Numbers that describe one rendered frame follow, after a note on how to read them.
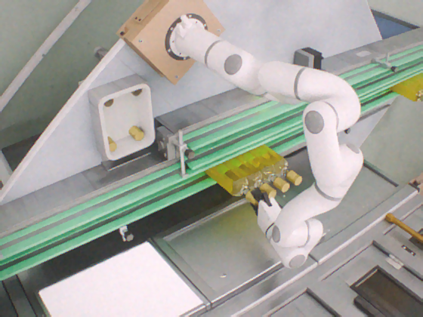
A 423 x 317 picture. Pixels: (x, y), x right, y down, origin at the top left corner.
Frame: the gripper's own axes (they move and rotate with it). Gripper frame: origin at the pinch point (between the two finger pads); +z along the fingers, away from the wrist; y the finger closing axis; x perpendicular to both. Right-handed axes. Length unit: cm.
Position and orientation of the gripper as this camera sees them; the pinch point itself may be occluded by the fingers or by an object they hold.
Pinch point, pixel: (257, 199)
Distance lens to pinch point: 152.7
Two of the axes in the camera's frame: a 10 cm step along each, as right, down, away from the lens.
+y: -0.2, -8.2, -5.7
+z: -3.3, -5.3, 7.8
